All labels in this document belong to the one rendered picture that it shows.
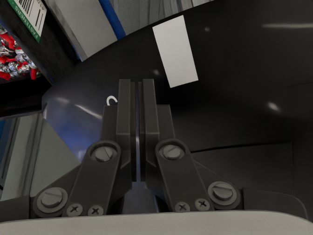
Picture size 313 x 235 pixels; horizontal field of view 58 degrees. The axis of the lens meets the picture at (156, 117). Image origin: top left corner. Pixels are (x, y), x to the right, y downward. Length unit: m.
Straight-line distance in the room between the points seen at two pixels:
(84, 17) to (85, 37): 0.11
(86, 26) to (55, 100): 1.16
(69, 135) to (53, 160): 0.97
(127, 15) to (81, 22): 0.24
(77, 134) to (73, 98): 0.03
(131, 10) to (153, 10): 0.09
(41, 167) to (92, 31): 0.63
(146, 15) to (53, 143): 0.63
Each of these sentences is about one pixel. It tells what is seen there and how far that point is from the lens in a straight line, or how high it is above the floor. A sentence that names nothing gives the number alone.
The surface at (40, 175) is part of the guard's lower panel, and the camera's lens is 1.16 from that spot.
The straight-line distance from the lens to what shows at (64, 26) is 0.30.
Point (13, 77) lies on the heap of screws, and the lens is 0.32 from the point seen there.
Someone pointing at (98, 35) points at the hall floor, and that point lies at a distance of 1.38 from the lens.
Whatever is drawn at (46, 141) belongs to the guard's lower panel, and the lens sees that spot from 1.22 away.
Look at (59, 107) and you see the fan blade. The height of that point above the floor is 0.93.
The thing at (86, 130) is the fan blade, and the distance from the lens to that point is 0.19.
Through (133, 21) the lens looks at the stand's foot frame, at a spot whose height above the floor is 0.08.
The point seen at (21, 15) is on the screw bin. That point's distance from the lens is 0.25.
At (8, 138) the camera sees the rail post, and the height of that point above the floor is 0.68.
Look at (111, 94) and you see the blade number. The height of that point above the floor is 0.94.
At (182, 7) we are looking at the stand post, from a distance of 0.70.
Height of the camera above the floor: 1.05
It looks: 33 degrees down
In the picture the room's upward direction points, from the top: 176 degrees clockwise
